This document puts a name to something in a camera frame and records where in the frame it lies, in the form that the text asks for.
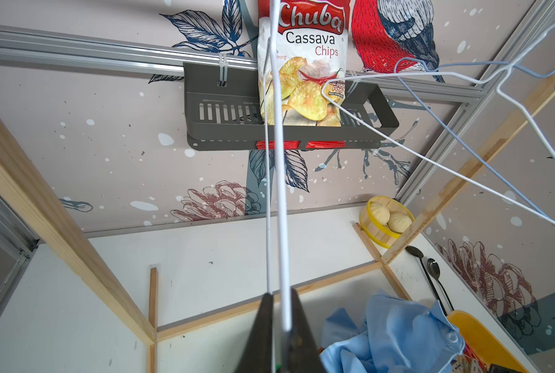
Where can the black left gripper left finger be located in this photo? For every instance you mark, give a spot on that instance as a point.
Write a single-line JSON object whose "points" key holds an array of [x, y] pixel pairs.
{"points": [[258, 352]]}

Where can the wooden clothes rack frame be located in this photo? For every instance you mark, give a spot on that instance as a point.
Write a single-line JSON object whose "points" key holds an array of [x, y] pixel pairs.
{"points": [[25, 190]]}

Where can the light blue wire hanger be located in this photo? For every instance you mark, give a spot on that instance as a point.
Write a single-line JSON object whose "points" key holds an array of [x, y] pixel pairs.
{"points": [[489, 149]]}

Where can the white cassava chips bag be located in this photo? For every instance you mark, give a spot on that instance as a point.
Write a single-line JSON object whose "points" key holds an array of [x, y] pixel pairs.
{"points": [[311, 91]]}

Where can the yellow plastic tray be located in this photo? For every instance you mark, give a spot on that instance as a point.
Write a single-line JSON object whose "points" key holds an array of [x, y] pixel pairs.
{"points": [[483, 343]]}

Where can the light blue long-sleeve shirt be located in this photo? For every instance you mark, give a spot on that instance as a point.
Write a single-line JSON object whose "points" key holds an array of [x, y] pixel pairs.
{"points": [[395, 335]]}

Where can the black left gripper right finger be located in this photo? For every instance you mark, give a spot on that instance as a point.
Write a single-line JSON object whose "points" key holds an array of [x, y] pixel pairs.
{"points": [[301, 352]]}

